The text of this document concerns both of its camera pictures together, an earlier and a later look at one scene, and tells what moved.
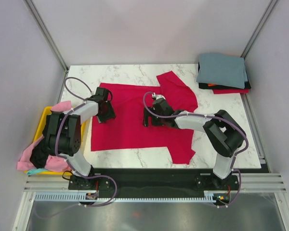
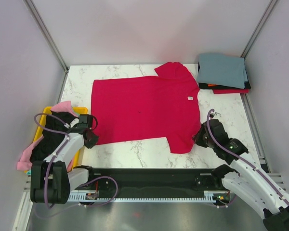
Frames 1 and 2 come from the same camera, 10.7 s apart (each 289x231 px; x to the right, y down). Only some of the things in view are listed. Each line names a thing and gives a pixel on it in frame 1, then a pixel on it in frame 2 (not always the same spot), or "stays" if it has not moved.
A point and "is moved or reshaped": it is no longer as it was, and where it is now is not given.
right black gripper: [146, 120] to [197, 137]
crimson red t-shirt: [127, 131] is moved or reshaped
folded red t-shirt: [229, 91] stays
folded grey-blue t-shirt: [217, 69] stays
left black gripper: [111, 114] to [94, 141]
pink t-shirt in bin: [52, 163] stays
